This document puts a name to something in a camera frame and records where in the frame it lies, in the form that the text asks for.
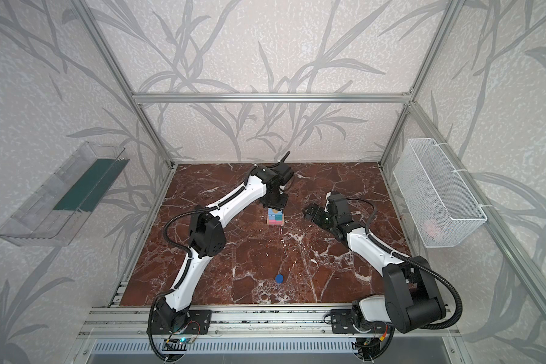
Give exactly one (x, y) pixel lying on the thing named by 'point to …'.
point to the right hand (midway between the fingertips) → (311, 206)
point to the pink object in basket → (431, 229)
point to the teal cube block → (279, 218)
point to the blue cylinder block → (279, 278)
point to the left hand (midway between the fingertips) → (281, 200)
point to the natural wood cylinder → (274, 211)
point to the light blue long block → (271, 215)
